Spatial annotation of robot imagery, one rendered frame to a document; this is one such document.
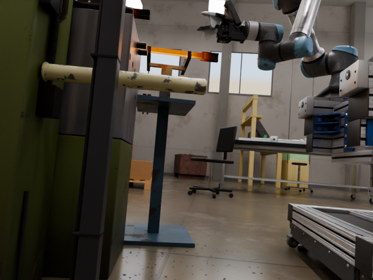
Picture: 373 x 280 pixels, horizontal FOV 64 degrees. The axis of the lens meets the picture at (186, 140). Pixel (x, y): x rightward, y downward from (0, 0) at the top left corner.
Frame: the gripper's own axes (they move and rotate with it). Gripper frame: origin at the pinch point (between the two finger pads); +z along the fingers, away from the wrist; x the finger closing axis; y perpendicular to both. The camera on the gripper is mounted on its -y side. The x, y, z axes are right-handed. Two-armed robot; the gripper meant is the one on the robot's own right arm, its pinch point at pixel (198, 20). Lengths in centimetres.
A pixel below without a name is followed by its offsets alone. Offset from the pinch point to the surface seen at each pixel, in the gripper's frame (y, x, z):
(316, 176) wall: 68, 745, -453
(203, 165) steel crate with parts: 60, 684, -99
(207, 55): 1.4, 35.2, -9.2
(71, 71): 38, -39, 36
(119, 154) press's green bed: 58, -16, 25
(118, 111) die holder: 44, -16, 27
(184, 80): 37, -39, 6
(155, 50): 2.2, 32.9, 18.9
